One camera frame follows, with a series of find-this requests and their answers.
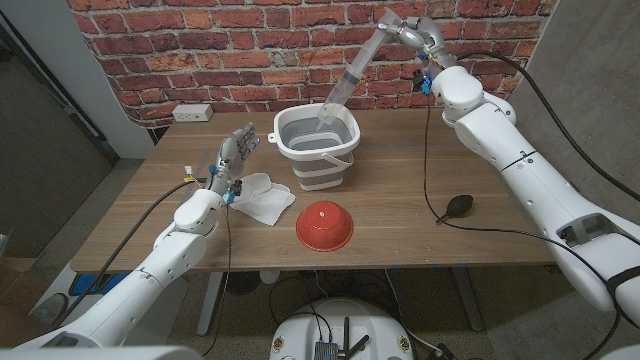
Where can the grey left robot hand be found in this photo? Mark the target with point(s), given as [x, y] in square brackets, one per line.
[229, 162]

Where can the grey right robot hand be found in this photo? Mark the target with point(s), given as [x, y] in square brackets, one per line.
[432, 42]

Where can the large clear plastic syringe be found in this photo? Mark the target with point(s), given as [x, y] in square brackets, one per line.
[350, 80]

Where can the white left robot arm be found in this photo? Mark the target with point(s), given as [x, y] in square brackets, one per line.
[150, 277]

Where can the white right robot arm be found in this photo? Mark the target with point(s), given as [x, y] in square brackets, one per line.
[525, 170]

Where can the white cloth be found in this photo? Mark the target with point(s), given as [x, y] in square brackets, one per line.
[270, 202]

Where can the white grey collapsible bucket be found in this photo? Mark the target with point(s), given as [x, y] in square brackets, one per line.
[320, 175]

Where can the red bowl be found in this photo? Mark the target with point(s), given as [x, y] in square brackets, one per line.
[324, 227]

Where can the white power outlet strip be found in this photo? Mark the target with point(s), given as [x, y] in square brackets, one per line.
[192, 113]

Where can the brick print backdrop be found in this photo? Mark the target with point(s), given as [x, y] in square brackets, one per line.
[225, 45]

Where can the white table leg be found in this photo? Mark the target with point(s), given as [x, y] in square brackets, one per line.
[210, 300]

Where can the black rubber air blower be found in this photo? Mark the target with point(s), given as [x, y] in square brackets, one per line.
[459, 205]

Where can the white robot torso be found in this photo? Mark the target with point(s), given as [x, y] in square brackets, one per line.
[300, 330]

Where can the blue floor object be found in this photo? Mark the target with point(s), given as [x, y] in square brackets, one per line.
[82, 284]

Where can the grey module with black antennas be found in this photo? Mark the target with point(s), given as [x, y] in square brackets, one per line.
[325, 351]

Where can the grey table leg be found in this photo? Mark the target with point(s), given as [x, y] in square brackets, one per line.
[467, 300]

